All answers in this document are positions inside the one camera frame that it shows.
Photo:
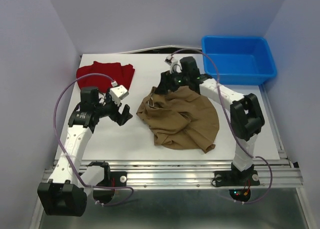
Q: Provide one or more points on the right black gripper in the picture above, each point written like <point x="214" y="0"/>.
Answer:
<point x="166" y="83"/>

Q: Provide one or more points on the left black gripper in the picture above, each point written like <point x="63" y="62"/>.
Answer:
<point x="121" y="119"/>

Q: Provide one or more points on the tan skirt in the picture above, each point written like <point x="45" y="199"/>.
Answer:
<point x="180" y="120"/>

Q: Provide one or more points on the red skirt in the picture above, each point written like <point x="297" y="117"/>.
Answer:
<point x="122" y="74"/>

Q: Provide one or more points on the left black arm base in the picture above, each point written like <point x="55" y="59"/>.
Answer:
<point x="99" y="173"/>

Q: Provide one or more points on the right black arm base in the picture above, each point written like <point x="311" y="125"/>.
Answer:
<point x="235" y="177"/>

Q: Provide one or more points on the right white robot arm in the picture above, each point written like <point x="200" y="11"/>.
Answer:
<point x="243" y="112"/>

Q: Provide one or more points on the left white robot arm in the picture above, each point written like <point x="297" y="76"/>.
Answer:
<point x="66" y="191"/>

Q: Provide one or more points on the blue plastic bin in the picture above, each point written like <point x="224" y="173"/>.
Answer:
<point x="238" y="60"/>

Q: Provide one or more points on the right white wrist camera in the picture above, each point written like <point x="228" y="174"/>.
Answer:
<point x="173" y="63"/>

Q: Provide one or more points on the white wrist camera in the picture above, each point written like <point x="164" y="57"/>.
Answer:
<point x="173" y="63"/>
<point x="118" y="93"/>

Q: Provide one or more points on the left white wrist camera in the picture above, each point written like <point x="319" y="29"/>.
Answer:
<point x="118" y="93"/>

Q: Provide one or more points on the aluminium mounting rail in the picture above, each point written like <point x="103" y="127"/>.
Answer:
<point x="198" y="174"/>

